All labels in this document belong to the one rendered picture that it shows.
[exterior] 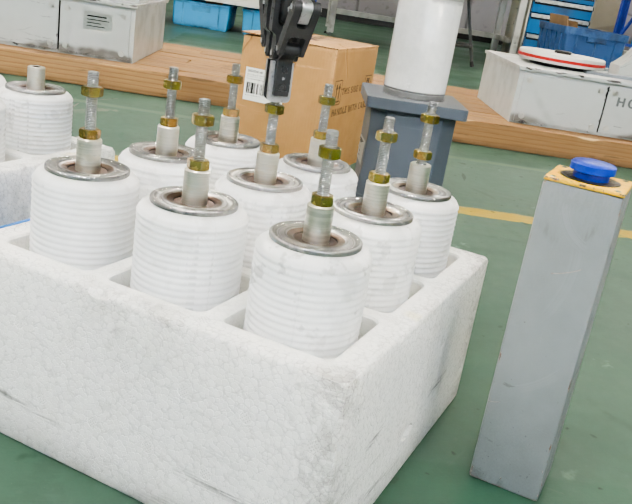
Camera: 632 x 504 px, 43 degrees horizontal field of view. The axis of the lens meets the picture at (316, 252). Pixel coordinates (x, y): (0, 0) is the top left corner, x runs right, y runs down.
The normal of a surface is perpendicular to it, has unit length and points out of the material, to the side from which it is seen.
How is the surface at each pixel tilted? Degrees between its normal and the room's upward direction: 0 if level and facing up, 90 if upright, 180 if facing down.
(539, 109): 90
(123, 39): 90
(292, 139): 89
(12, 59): 90
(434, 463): 0
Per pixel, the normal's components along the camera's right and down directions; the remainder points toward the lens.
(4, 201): 0.89, 0.27
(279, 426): -0.44, 0.23
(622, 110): 0.00, 0.33
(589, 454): 0.15, -0.93
